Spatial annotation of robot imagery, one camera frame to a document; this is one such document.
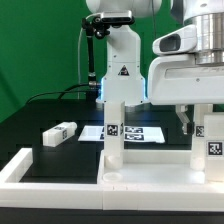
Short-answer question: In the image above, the fiducial marker sheet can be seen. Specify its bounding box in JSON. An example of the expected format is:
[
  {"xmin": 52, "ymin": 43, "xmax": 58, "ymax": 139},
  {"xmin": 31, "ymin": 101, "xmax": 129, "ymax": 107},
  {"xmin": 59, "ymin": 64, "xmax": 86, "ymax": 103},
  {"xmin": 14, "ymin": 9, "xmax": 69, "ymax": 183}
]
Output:
[{"xmin": 78, "ymin": 126, "xmax": 165, "ymax": 143}]

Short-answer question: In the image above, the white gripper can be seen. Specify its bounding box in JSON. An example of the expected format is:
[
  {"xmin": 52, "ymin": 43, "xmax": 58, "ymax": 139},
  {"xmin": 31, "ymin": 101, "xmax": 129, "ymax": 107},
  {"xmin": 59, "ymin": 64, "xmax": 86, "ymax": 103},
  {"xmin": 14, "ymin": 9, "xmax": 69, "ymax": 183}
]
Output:
[{"xmin": 148, "ymin": 54, "xmax": 224, "ymax": 135}]

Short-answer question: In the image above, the silver camera on mount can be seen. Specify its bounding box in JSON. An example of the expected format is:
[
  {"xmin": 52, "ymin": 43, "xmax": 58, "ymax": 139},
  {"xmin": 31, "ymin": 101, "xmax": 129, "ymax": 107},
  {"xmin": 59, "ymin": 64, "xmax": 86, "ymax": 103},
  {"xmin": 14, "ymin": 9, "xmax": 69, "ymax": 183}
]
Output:
[{"xmin": 100, "ymin": 10, "xmax": 134, "ymax": 25}]

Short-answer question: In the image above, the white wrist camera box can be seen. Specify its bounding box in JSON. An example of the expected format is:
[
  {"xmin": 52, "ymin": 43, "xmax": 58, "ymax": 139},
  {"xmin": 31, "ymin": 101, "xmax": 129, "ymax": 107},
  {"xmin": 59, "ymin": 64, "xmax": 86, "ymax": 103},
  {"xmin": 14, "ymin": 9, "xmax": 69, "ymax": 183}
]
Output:
[{"xmin": 152, "ymin": 25, "xmax": 198, "ymax": 56}]

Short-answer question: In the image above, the white desk top tray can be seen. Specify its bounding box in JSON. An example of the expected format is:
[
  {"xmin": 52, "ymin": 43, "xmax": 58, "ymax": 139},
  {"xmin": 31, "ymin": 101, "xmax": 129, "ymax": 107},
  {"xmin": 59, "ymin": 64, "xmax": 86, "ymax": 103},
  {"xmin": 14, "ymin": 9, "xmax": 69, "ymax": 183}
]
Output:
[{"xmin": 96, "ymin": 148, "xmax": 209, "ymax": 186}]

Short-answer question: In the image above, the black cable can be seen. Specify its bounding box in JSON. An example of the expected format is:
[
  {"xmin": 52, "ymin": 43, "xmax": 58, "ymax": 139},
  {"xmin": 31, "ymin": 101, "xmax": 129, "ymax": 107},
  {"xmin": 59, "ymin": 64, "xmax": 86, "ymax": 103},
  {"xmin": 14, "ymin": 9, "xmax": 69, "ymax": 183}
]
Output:
[{"xmin": 25, "ymin": 83, "xmax": 101, "ymax": 106}]

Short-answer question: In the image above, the white U-shaped fence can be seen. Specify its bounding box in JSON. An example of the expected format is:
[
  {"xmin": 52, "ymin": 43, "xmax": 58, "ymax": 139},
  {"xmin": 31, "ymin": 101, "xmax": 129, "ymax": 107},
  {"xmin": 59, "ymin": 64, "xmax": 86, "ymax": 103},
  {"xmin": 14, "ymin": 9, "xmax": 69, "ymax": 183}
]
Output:
[{"xmin": 0, "ymin": 148, "xmax": 224, "ymax": 212}]

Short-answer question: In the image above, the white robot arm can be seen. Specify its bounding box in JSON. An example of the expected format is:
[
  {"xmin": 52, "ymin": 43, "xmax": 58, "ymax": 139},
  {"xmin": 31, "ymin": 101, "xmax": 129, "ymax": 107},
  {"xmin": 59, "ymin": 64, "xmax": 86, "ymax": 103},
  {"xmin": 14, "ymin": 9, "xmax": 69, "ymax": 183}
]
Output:
[{"xmin": 86, "ymin": 0, "xmax": 224, "ymax": 131}]

